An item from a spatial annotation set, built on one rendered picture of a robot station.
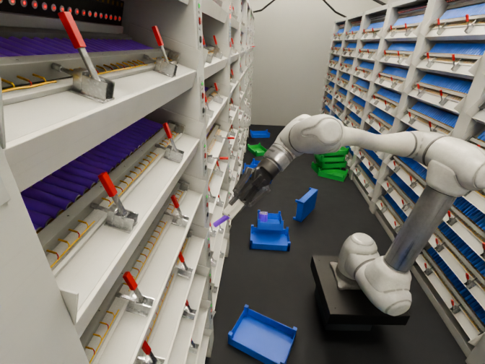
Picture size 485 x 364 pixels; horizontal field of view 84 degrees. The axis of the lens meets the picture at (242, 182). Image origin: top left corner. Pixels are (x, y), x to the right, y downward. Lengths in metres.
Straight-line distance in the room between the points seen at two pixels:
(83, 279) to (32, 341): 0.10
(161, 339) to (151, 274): 0.19
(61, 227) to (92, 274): 0.07
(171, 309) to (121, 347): 0.29
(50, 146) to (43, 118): 0.03
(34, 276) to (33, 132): 0.12
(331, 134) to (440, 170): 0.50
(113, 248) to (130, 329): 0.19
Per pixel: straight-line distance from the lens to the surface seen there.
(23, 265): 0.28
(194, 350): 1.18
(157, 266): 0.65
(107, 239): 0.43
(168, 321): 0.79
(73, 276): 0.39
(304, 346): 1.66
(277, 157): 0.91
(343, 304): 1.51
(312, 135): 0.77
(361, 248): 1.43
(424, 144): 1.22
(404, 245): 1.27
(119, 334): 0.56
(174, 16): 0.81
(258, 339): 1.64
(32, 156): 0.28
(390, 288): 1.33
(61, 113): 0.32
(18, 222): 0.27
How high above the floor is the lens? 1.38
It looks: 27 degrees down
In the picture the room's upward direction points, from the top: 2 degrees clockwise
